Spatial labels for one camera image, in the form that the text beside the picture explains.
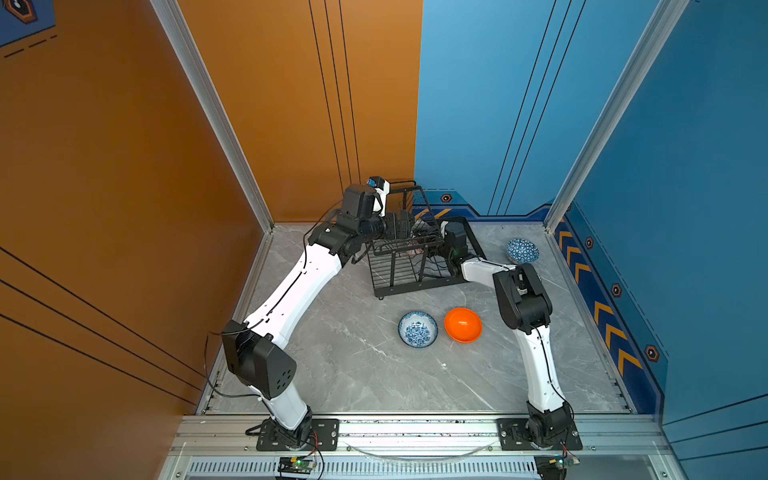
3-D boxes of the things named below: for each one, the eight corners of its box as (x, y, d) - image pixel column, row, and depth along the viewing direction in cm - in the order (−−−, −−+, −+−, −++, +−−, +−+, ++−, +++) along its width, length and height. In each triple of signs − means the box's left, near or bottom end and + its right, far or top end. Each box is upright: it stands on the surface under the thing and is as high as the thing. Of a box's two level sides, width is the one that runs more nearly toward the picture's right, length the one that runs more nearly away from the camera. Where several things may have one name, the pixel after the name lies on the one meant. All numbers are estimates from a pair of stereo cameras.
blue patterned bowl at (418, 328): (398, 348, 89) (398, 342, 86) (398, 317, 96) (398, 310, 92) (438, 348, 89) (440, 342, 86) (435, 317, 96) (436, 310, 92)
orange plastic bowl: (446, 345, 90) (448, 337, 86) (442, 315, 97) (445, 307, 92) (481, 345, 90) (486, 337, 86) (476, 315, 97) (479, 307, 92)
